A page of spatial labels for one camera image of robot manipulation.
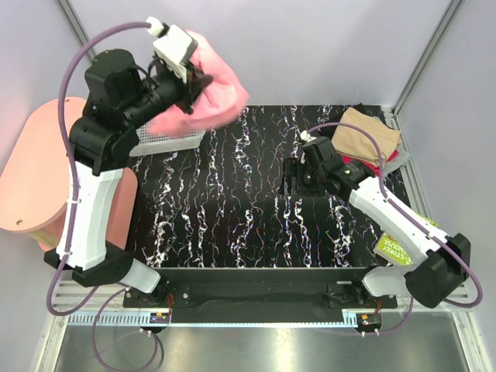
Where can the black folded t-shirt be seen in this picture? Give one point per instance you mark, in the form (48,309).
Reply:
(354,114)

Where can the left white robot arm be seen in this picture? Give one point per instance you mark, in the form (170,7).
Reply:
(122,98)

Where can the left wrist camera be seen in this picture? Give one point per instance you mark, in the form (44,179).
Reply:
(173,45)

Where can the pink t-shirt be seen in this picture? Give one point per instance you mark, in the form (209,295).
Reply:
(219,104)

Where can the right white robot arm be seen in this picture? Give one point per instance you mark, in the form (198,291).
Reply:
(439,262)

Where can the green treehouse book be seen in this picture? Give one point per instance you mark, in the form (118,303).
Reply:
(395,244)

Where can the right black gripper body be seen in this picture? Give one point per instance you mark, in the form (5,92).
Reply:
(310,180)

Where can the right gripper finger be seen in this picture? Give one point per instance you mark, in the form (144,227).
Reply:
(291,165)
(289,185)

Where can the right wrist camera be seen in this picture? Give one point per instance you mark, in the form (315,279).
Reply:
(317,150)

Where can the grey folded t-shirt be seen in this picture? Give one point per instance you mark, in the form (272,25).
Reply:
(398,161)

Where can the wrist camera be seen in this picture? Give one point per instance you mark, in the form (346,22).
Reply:
(317,150)
(173,45)

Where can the tan folded t-shirt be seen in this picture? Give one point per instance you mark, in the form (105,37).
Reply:
(352,143)

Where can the white plastic mesh basket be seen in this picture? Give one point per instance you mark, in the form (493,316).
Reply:
(153,144)

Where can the pink three-tier shelf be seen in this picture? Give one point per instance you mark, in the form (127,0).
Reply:
(35,182)

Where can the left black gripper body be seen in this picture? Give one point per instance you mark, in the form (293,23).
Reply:
(184,89)

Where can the magenta folded t-shirt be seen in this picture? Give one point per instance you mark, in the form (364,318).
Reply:
(373,166)

